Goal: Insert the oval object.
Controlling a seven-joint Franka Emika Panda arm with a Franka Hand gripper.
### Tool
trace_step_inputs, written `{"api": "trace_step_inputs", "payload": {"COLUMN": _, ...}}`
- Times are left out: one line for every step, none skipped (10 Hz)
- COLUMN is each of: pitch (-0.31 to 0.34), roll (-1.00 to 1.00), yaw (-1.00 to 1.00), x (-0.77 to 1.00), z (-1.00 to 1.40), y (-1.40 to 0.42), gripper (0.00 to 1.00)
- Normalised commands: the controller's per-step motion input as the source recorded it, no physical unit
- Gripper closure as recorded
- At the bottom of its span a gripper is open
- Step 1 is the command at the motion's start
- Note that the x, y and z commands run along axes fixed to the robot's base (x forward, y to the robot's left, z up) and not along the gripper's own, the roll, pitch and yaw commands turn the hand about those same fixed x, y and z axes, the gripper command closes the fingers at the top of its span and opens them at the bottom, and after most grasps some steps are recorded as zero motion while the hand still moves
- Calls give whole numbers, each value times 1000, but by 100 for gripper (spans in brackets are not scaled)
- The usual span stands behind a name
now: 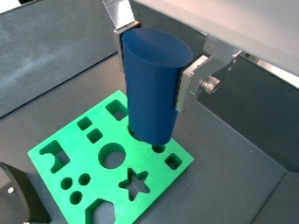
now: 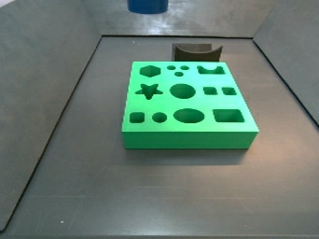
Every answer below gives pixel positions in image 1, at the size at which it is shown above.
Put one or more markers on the black angled block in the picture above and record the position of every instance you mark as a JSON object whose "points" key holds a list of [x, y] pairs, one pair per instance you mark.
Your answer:
{"points": [[20, 204]]}

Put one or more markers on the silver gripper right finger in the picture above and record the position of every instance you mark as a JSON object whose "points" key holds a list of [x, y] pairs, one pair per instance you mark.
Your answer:
{"points": [[197, 74]]}

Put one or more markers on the green shape sorting board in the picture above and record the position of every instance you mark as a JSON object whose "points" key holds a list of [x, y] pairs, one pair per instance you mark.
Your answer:
{"points": [[93, 164]]}

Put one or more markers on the dark blue oval peg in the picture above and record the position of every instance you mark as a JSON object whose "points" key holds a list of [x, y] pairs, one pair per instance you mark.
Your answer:
{"points": [[155, 56]]}

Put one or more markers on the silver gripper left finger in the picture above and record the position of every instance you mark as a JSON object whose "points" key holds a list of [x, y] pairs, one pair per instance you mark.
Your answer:
{"points": [[123, 19]]}

